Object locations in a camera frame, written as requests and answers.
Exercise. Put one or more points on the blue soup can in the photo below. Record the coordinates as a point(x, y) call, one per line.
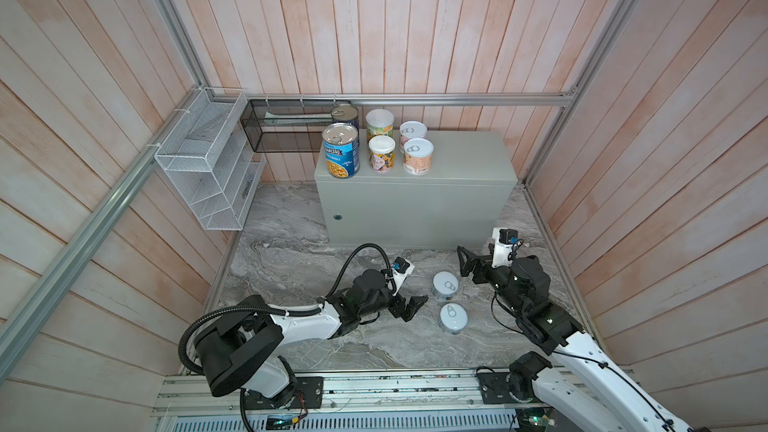
point(341, 148)

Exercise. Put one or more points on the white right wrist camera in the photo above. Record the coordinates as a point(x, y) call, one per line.
point(505, 247)

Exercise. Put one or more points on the white wire mesh shelf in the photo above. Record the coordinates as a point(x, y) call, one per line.
point(208, 158)

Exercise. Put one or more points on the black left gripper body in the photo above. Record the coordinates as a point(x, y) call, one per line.
point(396, 301)

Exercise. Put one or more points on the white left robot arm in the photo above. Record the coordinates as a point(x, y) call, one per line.
point(236, 348)

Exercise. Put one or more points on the short white-top can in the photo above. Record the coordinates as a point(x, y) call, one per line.
point(453, 318)

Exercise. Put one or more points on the black wire mesh basket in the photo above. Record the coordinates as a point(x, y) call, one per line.
point(286, 125)

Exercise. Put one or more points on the dark blue tomato can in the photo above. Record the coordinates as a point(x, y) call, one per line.
point(345, 113)

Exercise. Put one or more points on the grey-label short can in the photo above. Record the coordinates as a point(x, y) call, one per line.
point(445, 286)

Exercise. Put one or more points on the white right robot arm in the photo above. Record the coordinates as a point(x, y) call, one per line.
point(569, 371)

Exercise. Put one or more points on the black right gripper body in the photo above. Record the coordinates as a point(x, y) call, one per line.
point(483, 270)

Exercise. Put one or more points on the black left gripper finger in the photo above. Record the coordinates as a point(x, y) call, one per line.
point(418, 300)
point(406, 313)

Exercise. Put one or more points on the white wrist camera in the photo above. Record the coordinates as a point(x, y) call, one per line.
point(400, 270)
point(505, 247)

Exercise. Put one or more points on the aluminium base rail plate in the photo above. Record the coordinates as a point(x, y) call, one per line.
point(378, 400)

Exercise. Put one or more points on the orange-label short can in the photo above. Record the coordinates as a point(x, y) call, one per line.
point(418, 156)

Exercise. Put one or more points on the grey metal cabinet box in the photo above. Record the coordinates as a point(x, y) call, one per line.
point(458, 202)

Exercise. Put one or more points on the aluminium wall rail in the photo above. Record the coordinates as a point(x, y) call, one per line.
point(401, 99)

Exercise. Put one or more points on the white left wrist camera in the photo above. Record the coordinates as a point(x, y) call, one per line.
point(400, 270)

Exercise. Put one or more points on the pink-label short can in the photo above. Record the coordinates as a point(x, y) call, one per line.
point(412, 130)

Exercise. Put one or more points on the yellow can white lid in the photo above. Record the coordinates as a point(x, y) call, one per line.
point(381, 153)
point(379, 122)

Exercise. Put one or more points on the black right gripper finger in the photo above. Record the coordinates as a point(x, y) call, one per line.
point(483, 266)
point(466, 264)

